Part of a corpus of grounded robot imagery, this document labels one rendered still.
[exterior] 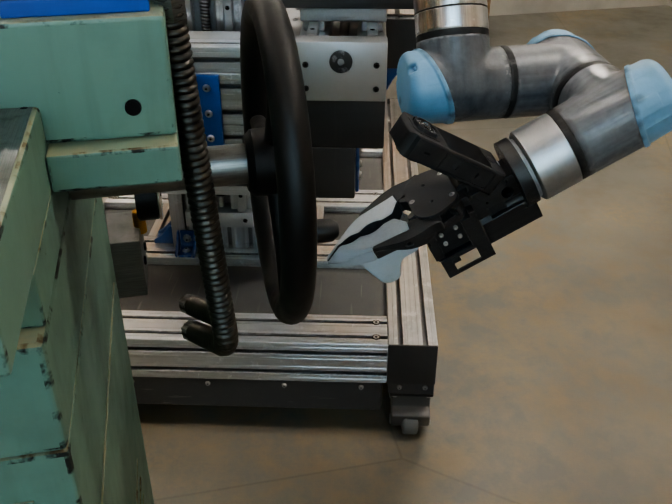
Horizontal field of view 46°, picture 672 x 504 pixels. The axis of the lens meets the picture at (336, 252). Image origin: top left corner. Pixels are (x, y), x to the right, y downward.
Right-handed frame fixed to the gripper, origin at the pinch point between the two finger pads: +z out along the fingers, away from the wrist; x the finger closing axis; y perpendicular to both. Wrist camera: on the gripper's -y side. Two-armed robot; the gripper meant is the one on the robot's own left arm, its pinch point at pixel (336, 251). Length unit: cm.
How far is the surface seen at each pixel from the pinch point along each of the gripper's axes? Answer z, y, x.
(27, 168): 10.3, -29.6, -16.7
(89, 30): 4.0, -32.4, -7.7
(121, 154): 7.1, -24.6, -10.4
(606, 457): -16, 90, 24
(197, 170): 4.8, -17.8, -4.9
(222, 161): 3.1, -16.5, -3.2
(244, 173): 2.1, -14.7, -3.6
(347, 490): 27, 67, 25
